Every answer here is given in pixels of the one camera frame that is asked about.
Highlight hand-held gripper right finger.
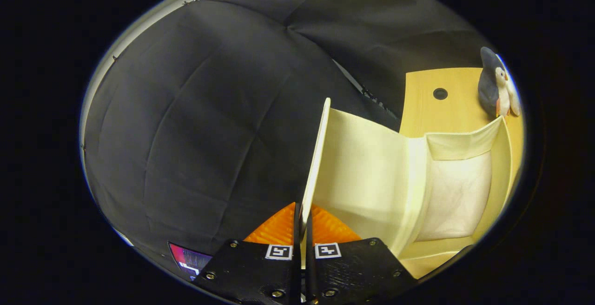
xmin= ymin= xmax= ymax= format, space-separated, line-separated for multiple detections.
xmin=304 ymin=203 xmax=419 ymax=305

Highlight cream fabric storage box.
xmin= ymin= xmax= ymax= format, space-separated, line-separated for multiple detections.
xmin=300 ymin=98 xmax=515 ymax=280

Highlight colourful magazines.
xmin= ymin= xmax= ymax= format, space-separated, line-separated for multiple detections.
xmin=168 ymin=242 xmax=214 ymax=280

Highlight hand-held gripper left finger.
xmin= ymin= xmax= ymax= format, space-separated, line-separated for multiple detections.
xmin=193 ymin=202 xmax=303 ymax=305

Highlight grey penguin plush toy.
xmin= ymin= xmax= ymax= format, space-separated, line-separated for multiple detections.
xmin=477 ymin=46 xmax=522 ymax=119

